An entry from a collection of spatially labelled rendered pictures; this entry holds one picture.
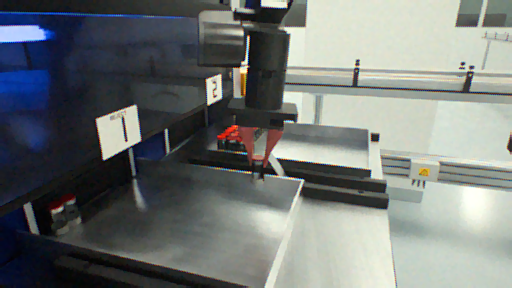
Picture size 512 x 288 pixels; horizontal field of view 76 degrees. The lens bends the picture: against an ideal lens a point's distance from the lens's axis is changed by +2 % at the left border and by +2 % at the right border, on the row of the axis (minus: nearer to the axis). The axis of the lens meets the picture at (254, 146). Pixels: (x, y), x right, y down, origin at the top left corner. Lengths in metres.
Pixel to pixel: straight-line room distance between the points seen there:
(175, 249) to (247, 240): 0.10
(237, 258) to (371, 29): 1.93
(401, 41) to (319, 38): 0.49
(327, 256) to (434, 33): 1.92
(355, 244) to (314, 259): 0.07
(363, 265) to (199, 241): 0.22
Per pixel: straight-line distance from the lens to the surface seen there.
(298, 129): 0.90
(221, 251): 0.46
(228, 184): 0.62
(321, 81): 1.64
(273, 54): 0.45
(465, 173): 1.85
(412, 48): 2.25
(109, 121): 0.50
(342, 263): 0.46
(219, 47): 0.43
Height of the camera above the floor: 1.17
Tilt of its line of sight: 21 degrees down
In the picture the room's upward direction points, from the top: straight up
